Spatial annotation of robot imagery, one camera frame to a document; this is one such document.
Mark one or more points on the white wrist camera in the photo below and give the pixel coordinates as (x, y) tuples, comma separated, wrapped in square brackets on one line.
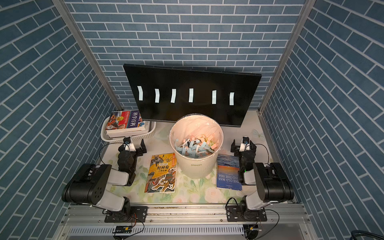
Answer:
[(244, 147), (129, 147)]

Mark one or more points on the pile of discarded sticky notes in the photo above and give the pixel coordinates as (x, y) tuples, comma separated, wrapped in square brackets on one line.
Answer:
[(196, 147)]

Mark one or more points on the floral table mat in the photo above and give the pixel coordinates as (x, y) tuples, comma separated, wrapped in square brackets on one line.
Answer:
[(187, 190)]

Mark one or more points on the blue sea cover book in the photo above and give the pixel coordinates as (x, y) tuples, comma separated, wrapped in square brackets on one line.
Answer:
[(227, 172)]

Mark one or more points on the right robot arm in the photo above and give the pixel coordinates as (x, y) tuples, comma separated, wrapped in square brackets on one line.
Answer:
[(271, 181)]

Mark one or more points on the white lined trash bin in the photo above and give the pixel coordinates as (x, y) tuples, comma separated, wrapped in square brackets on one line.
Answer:
[(196, 124)]

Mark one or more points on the aluminium mounting rail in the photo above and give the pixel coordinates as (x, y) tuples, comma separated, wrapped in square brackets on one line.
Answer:
[(188, 221)]

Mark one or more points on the small green circuit board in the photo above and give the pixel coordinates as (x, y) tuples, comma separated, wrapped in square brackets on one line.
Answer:
[(125, 230)]

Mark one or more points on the black computer monitor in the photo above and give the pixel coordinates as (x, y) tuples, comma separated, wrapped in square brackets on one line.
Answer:
[(244, 86)]

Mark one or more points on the pale sticky note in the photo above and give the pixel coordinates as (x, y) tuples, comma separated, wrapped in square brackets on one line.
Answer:
[(173, 96), (231, 101), (157, 95), (141, 93), (214, 97), (191, 95)]

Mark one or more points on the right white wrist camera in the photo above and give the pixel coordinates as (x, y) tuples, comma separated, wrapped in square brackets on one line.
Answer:
[(244, 147)]

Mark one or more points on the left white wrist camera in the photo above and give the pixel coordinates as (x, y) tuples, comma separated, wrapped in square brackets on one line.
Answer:
[(129, 147)]

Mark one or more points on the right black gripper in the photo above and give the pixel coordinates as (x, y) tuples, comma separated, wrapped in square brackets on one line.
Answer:
[(235, 147)]

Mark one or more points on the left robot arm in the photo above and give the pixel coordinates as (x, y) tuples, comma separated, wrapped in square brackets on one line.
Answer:
[(88, 185)]

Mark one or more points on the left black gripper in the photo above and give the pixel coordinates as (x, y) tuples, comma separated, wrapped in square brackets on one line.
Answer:
[(139, 151)]

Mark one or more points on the yellow illustrated book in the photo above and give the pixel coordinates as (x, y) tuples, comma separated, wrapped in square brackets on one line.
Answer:
[(162, 174)]

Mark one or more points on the red blue encyclopedia book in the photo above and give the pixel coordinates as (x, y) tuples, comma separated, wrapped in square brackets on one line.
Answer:
[(125, 121)]

